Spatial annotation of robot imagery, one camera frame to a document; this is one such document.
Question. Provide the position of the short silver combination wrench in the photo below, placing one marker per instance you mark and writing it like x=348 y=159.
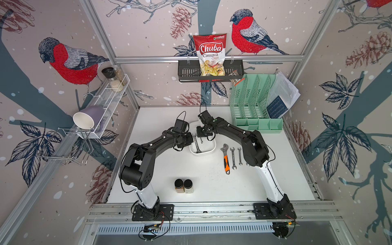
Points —
x=240 y=156

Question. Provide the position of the purple white cup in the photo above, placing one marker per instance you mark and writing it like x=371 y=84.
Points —
x=89 y=117

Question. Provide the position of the red Chuba chips bag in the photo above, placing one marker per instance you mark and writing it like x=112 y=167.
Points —
x=211 y=54

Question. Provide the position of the white paper documents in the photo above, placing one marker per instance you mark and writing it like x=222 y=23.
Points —
x=285 y=89

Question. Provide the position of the spice jar on shelf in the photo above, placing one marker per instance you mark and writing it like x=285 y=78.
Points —
x=114 y=83

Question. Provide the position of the white wire wall shelf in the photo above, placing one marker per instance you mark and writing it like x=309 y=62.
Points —
x=108 y=100

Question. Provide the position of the wire cup holder rack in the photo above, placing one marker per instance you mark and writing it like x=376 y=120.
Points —
x=76 y=147

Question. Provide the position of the long silver combination wrench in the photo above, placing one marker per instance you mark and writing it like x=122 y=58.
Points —
x=196 y=143

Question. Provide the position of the orange handled adjustable wrench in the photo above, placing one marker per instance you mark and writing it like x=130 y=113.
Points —
x=224 y=150

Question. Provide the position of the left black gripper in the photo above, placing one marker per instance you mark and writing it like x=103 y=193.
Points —
x=190 y=140

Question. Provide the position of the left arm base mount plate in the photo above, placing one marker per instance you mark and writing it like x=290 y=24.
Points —
x=158 y=213

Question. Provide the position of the dark blue notebook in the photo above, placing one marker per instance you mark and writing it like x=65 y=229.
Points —
x=277 y=108

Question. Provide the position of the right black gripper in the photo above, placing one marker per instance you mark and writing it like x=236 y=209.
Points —
x=199 y=135

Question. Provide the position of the white spice jar black lid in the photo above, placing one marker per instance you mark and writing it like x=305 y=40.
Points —
x=188 y=186

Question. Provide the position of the brown spice jar black lid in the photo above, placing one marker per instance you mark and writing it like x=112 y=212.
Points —
x=179 y=186

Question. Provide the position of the white plastic storage box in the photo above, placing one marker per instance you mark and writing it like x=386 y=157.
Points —
x=207 y=147

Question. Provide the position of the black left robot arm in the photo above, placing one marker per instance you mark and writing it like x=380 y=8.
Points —
x=138 y=163

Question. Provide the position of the green plastic file organizer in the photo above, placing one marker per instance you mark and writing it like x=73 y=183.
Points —
x=248 y=104

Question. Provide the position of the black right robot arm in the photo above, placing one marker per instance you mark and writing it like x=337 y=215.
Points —
x=256 y=154

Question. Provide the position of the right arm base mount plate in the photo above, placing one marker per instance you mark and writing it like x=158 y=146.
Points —
x=265 y=211

